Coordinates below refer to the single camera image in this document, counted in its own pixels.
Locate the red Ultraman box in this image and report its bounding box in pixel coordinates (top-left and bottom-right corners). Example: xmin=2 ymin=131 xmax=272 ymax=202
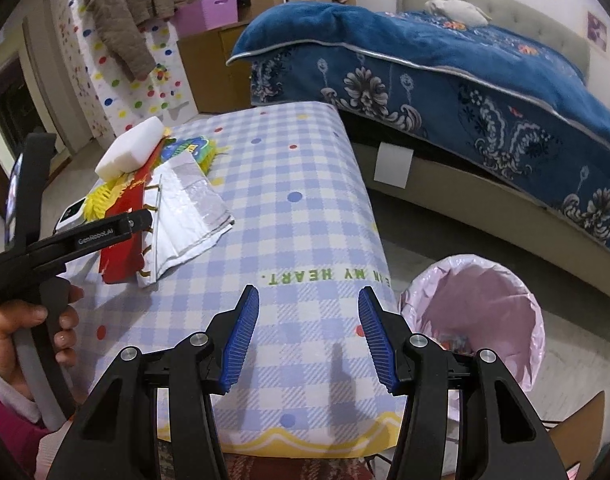
xmin=99 ymin=141 xmax=164 ymax=284

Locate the white plastic mailer bag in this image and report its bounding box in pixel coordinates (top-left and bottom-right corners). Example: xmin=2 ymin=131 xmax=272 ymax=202
xmin=136 ymin=151 xmax=235 ymax=288

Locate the pink lined trash bin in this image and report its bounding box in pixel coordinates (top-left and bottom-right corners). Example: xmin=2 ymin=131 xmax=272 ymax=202
xmin=399 ymin=255 xmax=546 ymax=392

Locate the person's left hand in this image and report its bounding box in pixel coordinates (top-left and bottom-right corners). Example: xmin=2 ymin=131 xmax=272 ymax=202
xmin=0 ymin=285 xmax=84 ymax=401

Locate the white portable wifi device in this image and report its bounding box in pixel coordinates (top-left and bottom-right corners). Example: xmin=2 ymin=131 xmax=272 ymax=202
xmin=53 ymin=197 xmax=87 ymax=234

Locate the checkered blue tablecloth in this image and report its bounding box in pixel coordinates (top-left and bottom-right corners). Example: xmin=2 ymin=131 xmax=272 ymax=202
xmin=67 ymin=102 xmax=404 ymax=458

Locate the white foam block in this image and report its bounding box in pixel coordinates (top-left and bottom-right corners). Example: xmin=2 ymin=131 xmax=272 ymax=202
xmin=96 ymin=117 xmax=165 ymax=182

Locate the white tag on bed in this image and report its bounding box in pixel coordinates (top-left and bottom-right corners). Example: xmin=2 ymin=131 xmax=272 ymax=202
xmin=373 ymin=143 xmax=413 ymax=188

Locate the white polka dot cabinet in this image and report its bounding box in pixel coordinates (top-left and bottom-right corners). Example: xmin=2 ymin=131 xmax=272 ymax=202
xmin=50 ymin=0 xmax=198 ymax=140

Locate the colourful blue green packet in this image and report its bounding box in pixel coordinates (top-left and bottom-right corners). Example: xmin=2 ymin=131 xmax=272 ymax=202
xmin=160 ymin=136 xmax=217 ymax=171

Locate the brown cardboard sheet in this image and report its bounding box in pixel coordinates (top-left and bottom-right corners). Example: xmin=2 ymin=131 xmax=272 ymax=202
xmin=549 ymin=391 xmax=606 ymax=480

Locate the brown drawer cabinet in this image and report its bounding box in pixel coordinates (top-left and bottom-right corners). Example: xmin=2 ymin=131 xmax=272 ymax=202
xmin=178 ymin=22 xmax=251 ymax=114

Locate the blue floral blanket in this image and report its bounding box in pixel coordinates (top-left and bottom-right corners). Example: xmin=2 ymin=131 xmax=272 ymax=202
xmin=231 ymin=1 xmax=610 ymax=249

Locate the brown quilted jacket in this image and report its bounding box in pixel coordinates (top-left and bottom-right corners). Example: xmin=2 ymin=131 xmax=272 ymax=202
xmin=84 ymin=0 xmax=195 ymax=80

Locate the purple storage box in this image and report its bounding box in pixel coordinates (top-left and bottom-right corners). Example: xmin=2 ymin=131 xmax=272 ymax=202
xmin=171 ymin=0 xmax=239 ymax=38

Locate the white pillow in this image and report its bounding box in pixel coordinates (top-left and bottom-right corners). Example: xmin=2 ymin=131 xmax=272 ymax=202
xmin=424 ymin=0 xmax=493 ymax=27

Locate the grey upholstered bed frame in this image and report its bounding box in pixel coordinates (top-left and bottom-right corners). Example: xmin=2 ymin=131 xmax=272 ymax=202
xmin=353 ymin=0 xmax=610 ymax=297

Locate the small purple wall picture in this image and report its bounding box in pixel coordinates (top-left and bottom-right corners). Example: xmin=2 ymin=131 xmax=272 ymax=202
xmin=586 ymin=12 xmax=608 ymax=53

